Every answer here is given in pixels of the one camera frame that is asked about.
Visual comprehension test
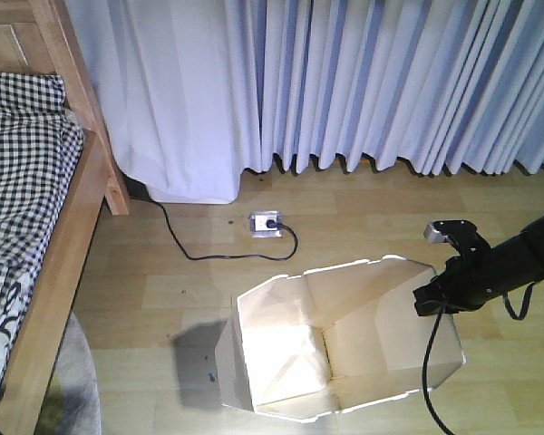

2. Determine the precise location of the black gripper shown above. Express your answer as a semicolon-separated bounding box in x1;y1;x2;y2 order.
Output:
413;256;494;316

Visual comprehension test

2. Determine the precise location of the white plastic trash bin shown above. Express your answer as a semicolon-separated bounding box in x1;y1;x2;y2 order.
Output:
215;255;466;422

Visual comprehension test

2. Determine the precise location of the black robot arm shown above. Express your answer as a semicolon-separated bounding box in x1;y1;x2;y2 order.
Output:
413;216;544;316

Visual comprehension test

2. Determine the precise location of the floor power outlet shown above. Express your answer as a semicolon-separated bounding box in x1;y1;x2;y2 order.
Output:
248;210;283;238

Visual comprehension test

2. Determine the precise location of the grey pleated curtain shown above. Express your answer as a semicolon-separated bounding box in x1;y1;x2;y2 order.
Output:
67;1;544;204

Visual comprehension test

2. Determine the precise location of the round grey rug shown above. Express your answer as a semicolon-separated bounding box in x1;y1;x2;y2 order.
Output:
34;314;102;434

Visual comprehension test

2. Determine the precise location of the checkered bed sheet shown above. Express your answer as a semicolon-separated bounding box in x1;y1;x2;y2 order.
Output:
0;122;84;381

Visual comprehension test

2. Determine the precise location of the checkered pillow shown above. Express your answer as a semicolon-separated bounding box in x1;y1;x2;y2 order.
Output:
0;72;66;113

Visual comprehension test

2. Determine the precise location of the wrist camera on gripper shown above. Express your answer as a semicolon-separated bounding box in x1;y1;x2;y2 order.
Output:
423;219;491;259

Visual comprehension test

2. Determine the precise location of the black outlet cable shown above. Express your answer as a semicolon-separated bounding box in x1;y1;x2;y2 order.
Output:
126;176;299;263

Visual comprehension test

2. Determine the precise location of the wooden bed frame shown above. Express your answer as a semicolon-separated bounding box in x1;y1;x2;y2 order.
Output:
0;1;130;434

